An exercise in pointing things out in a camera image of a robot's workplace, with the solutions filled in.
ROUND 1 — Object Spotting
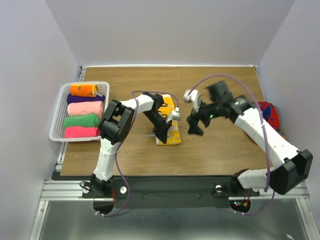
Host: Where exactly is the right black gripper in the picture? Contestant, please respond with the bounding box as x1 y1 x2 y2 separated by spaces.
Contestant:
186 97 222 136

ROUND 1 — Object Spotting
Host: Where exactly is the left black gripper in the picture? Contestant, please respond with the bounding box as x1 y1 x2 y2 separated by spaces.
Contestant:
142 110 172 144

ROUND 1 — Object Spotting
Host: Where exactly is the yellow patterned towel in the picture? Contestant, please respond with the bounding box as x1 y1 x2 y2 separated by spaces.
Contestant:
155 94 182 146

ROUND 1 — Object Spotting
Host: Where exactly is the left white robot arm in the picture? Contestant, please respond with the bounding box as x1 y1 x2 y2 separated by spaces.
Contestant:
90 92 172 197

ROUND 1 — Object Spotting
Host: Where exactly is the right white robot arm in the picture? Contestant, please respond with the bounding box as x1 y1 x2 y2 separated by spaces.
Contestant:
183 80 313 195

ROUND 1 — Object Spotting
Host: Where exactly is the red blue patterned towel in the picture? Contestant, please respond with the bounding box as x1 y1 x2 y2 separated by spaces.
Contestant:
258 101 280 131

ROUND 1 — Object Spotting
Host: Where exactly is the green rolled towel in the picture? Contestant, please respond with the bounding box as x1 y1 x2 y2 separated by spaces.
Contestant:
63 114 100 129

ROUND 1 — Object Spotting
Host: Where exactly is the grey orange-trimmed towel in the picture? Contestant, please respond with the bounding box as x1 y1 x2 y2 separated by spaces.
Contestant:
278 128 287 140

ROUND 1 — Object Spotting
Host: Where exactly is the hot pink rolled towel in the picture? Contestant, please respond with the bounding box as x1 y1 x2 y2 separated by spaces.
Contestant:
64 126 100 138

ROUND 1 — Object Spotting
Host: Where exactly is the orange rolled towel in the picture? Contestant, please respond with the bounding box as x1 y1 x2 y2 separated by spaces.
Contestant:
70 84 99 98

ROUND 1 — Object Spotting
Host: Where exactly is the light pink rolled towel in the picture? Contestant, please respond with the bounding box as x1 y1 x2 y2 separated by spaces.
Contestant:
67 101 104 118

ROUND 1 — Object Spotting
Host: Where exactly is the purple rolled towel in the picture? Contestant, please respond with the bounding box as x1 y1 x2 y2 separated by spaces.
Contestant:
66 93 106 104

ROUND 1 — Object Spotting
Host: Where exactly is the white plastic basket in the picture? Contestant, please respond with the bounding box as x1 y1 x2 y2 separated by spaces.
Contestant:
49 81 110 142

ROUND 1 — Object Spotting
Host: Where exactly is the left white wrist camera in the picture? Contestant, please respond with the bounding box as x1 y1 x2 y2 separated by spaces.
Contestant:
171 107 181 121

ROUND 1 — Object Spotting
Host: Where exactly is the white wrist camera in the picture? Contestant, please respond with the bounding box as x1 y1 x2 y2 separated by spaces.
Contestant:
183 89 202 113
171 107 181 121

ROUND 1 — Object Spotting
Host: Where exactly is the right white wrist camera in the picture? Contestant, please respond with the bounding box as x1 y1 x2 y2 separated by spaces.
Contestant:
183 89 202 113

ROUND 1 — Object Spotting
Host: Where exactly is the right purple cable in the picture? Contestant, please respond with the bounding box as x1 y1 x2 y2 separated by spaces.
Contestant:
189 73 276 216

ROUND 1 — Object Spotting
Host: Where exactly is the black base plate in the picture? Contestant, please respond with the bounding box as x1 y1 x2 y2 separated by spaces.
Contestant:
79 175 260 210

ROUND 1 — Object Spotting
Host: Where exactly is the aluminium frame rail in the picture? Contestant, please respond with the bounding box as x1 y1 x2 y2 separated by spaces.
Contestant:
40 180 83 201

